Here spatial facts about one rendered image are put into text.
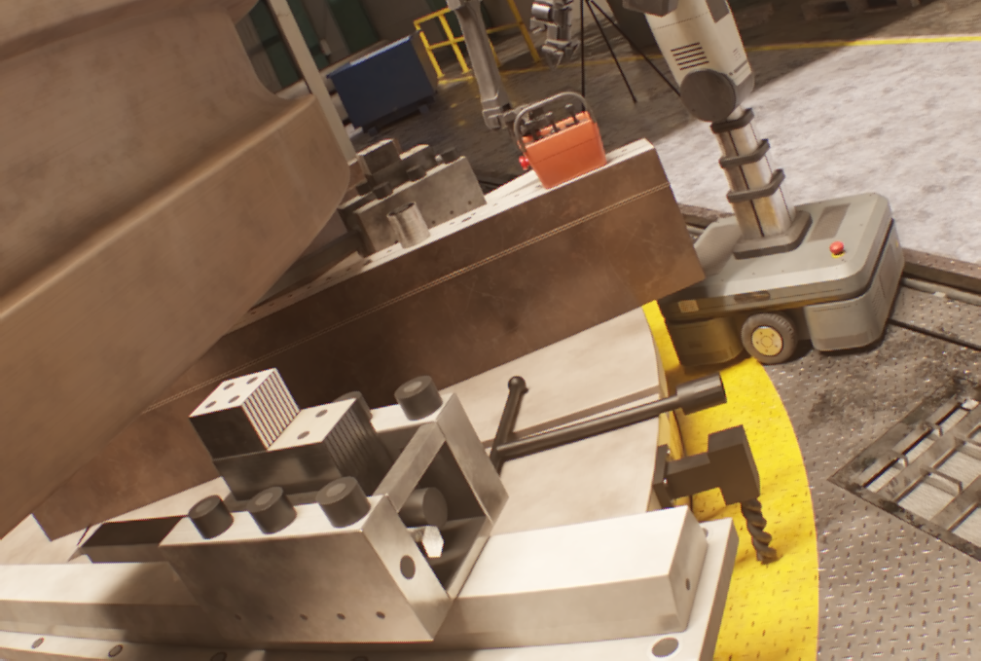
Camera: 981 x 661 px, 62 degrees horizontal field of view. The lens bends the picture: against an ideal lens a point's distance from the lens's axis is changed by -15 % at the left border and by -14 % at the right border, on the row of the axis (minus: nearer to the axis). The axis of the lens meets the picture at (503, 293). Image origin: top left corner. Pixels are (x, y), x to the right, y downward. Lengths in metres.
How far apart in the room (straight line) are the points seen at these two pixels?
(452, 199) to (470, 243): 0.99
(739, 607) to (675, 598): 0.58
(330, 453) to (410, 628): 0.28
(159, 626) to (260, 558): 0.59
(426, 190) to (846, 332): 1.59
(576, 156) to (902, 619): 1.37
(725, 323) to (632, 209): 0.45
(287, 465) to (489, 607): 0.36
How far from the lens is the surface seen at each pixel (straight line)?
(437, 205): 3.33
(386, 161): 3.39
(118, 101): 1.93
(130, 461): 2.80
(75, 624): 2.20
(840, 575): 1.83
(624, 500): 1.71
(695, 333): 2.62
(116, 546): 1.90
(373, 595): 1.31
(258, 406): 1.41
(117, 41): 2.01
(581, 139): 2.32
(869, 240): 2.53
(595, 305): 2.43
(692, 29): 2.41
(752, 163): 2.54
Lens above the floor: 1.23
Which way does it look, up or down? 18 degrees down
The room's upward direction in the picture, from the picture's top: 25 degrees counter-clockwise
